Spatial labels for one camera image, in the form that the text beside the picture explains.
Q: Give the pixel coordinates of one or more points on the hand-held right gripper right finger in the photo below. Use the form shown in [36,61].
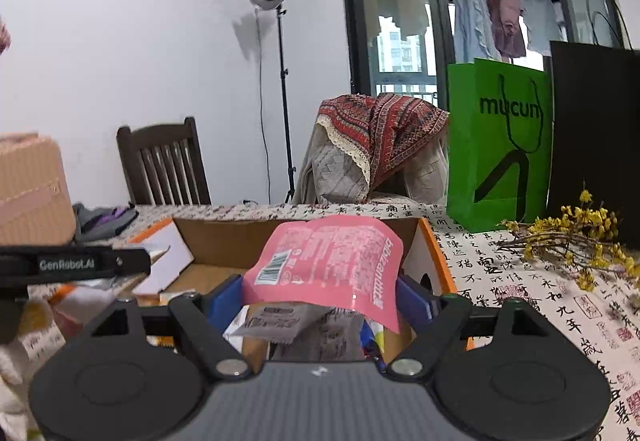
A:
[414,303]

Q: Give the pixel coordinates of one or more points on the white hanging garment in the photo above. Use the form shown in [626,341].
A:
[542,21]

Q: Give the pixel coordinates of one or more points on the red patterned cloth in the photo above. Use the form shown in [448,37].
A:
[390,131]

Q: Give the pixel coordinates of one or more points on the red cardboard box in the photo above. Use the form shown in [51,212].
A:
[210,241]

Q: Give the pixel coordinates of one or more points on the black paper bag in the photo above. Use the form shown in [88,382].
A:
[595,131]

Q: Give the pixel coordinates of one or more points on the pink hanging garment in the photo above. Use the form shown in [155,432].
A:
[507,11]

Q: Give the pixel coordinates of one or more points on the beige quilted jacket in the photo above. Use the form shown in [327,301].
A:
[330,171]

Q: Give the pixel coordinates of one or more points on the dark wooden chair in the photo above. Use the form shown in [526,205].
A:
[160,161]

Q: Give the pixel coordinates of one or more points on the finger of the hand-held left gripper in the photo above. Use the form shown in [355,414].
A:
[132,262]

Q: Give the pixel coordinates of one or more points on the pink suitcase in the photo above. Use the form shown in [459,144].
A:
[30,191]

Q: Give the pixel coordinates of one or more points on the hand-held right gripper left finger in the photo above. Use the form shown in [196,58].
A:
[227,303]

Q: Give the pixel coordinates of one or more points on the pink snack packet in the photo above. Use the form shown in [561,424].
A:
[325,261]

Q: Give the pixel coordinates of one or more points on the silver white snack packet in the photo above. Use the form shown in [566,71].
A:
[280,323]

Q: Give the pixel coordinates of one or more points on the light blue hanging garment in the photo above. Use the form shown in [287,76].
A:
[472,16]

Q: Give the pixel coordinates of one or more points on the yellow flower sprig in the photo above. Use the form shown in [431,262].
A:
[590,226]

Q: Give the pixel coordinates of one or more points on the black framed glass door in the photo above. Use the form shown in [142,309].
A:
[350,21]

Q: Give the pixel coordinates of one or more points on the grey purple cloth pouch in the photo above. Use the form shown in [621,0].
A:
[102,221]

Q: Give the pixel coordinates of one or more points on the pink artificial flowers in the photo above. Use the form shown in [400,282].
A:
[4,38]

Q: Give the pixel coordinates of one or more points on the green paper bag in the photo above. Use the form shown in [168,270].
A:
[495,146]

